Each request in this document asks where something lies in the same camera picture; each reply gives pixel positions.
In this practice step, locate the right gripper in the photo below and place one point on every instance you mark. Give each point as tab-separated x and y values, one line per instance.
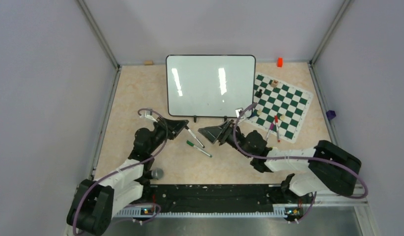
216	132

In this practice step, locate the blue cap marker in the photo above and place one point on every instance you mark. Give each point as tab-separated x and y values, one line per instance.
252	115

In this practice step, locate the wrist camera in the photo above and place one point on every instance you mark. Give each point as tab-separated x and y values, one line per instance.
148	114
238	112

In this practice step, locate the black cap white marker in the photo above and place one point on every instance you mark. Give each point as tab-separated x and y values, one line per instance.
194	136

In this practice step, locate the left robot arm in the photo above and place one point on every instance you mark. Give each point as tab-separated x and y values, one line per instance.
96	202

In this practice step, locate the green cap marker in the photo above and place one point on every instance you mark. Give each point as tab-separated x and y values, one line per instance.
198	148

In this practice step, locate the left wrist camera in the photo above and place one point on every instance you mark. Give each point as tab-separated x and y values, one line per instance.
148	114

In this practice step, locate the orange block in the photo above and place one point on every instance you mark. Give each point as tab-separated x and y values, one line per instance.
280	62

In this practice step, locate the white whiteboard black frame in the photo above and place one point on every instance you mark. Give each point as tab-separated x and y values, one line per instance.
209	85

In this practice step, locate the black chess piece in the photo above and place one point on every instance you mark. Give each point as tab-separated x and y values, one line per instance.
258	94

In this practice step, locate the microphone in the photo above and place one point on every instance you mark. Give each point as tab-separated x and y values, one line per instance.
156	173

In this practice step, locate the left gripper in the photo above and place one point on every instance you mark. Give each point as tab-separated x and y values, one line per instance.
176	126

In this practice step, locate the slotted cable duct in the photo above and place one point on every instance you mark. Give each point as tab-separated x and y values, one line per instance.
137	212

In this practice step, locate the red cap marker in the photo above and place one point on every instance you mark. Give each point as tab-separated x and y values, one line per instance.
277	129

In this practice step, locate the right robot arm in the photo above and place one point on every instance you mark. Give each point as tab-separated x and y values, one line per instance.
322	167

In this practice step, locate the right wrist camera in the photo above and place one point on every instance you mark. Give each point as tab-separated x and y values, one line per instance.
238	112

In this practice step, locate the purple block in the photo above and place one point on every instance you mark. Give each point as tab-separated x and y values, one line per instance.
330	114

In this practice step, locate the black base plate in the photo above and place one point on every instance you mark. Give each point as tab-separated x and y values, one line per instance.
219	198

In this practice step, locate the green white chess mat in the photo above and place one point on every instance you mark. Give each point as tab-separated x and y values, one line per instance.
285	99

